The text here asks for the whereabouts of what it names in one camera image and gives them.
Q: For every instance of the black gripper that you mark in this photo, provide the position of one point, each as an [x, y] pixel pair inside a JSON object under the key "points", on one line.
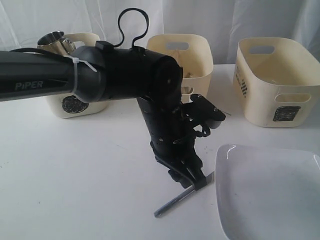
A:
{"points": [[171, 128]]}

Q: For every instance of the steel table knife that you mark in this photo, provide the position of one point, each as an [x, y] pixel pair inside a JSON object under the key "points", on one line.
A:
{"points": [[183, 197]]}

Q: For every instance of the white square plate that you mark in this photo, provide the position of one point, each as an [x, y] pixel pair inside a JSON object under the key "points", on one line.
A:
{"points": [[267, 193]]}

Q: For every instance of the wooden chopstick long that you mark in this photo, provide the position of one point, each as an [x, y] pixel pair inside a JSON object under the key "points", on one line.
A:
{"points": [[177, 56]]}

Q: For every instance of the steel mug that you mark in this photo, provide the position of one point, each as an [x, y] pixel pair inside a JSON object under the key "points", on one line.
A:
{"points": [[56, 42]]}

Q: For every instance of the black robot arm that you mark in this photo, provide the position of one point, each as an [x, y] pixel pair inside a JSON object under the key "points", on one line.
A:
{"points": [[96, 75]]}

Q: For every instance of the cream bin with triangle mark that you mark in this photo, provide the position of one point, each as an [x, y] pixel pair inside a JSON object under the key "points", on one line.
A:
{"points": [[195, 57]]}

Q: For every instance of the cream bin with square mark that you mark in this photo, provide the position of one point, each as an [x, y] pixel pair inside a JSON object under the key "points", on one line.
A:
{"points": [[276, 80]]}

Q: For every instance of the cream bin with circle mark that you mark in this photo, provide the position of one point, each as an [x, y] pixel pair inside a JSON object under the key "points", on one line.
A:
{"points": [[68, 105]]}

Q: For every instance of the white curtain backdrop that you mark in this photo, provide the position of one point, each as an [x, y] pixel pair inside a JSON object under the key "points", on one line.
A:
{"points": [[222, 22]]}

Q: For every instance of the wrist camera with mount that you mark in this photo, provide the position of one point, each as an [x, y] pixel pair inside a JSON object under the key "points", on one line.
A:
{"points": [[202, 115]]}

